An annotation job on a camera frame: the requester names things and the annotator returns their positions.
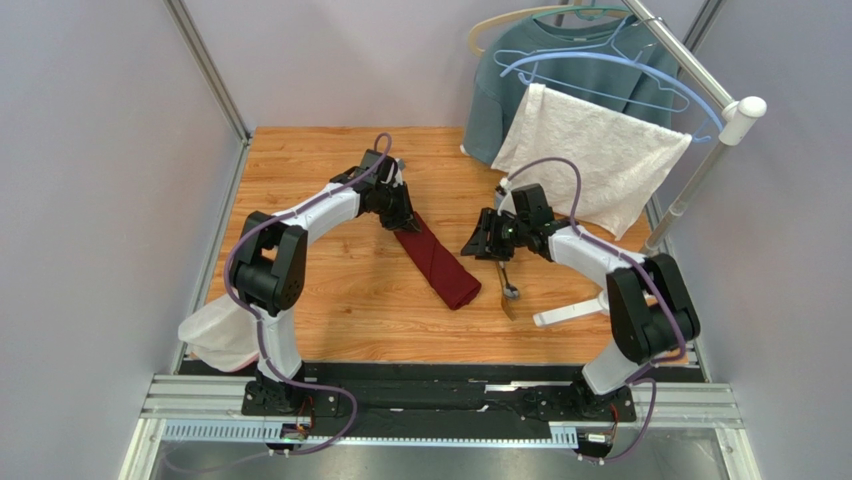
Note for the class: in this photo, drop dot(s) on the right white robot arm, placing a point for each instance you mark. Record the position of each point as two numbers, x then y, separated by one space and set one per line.
651 312

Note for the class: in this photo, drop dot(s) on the white towel on hanger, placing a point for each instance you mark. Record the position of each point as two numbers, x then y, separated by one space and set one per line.
597 163

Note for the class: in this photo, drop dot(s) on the silver metal spoon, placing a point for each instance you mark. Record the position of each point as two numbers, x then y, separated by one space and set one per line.
509 290

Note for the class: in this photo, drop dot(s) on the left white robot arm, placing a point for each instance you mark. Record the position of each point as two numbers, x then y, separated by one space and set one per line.
266 270

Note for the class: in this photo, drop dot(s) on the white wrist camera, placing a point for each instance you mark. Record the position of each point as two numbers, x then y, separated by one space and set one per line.
397 172
503 196

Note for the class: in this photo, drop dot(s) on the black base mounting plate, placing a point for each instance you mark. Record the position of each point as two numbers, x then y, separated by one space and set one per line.
462 402

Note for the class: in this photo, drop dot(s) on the teal sweatshirt on hanger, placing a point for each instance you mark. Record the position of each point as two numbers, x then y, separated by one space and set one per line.
621 88

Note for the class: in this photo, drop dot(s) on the dark red cloth napkin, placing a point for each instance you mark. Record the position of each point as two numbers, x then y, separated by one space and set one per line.
453 284

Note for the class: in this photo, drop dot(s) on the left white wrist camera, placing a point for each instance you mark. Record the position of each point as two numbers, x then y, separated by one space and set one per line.
397 172

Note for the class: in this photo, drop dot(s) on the light blue clothes hanger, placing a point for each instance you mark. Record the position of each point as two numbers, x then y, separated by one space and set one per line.
687 98

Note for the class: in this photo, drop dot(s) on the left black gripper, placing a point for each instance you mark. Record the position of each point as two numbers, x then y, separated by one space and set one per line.
406 220

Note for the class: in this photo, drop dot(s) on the white mesh bag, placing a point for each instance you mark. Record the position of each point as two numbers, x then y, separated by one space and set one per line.
222 335

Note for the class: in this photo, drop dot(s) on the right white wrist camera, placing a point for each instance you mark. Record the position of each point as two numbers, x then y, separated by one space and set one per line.
503 196

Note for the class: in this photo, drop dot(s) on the beige wooden hanger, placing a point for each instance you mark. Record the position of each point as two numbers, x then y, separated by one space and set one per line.
478 29

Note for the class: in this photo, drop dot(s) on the aluminium frame rail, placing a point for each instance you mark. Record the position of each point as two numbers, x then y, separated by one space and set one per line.
198 48

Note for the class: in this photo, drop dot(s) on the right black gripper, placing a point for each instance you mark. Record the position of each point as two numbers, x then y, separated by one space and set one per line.
484 235

